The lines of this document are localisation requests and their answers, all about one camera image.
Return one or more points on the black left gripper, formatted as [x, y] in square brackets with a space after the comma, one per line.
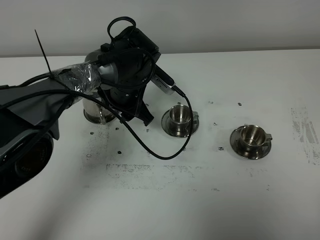
[127, 65]

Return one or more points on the stainless steel teapot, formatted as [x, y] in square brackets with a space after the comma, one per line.
[93, 111]

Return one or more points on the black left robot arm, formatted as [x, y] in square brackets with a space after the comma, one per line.
[29, 115]

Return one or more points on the left stainless steel saucer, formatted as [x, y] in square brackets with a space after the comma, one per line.
[164, 124]

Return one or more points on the stainless steel saucer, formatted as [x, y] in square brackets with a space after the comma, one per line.
[250, 155]
[164, 124]

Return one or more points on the left stainless steel teacup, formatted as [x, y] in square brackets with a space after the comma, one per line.
[180, 117]

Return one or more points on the stainless steel teacup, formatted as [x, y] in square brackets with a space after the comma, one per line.
[180, 117]
[254, 137]

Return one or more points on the right stainless steel saucer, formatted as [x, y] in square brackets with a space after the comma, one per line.
[250, 155]

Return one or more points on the right stainless steel teacup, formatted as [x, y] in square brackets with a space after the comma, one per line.
[254, 137]

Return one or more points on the black zip tie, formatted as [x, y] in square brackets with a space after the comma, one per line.
[46, 60]

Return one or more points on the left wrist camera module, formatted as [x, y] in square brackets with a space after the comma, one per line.
[163, 81]

